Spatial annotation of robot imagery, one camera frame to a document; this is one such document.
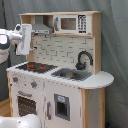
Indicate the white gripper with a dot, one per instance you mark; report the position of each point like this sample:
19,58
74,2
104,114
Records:
23,47

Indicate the small metal toy pot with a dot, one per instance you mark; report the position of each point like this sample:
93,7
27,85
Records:
69,74

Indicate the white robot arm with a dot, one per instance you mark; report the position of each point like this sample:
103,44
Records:
8,37

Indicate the wooden toy kitchen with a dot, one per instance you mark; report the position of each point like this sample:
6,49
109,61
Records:
87,97

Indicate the grey range hood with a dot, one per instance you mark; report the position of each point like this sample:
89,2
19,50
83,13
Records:
39,27

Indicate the black toy stovetop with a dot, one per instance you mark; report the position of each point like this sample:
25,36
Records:
36,67

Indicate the left red stove knob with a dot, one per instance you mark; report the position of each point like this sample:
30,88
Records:
15,79

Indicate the red stove knob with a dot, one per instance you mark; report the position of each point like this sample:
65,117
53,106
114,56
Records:
15,79
33,84

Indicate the right red stove knob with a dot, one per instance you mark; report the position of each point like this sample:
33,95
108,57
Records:
33,84

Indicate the white toy microwave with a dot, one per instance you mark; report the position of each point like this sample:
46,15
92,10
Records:
75,24

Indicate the toy oven door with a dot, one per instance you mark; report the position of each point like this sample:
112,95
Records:
25,108

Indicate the black toy faucet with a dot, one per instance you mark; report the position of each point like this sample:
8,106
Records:
85,61

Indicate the grey toy sink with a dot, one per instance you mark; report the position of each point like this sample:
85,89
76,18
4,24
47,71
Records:
81,75

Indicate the grey ice dispenser panel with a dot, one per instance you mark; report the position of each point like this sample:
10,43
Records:
62,106

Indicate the grey backdrop curtain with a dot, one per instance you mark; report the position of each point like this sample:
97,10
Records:
114,42

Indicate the grey cabinet door handle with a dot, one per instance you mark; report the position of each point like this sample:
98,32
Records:
48,111

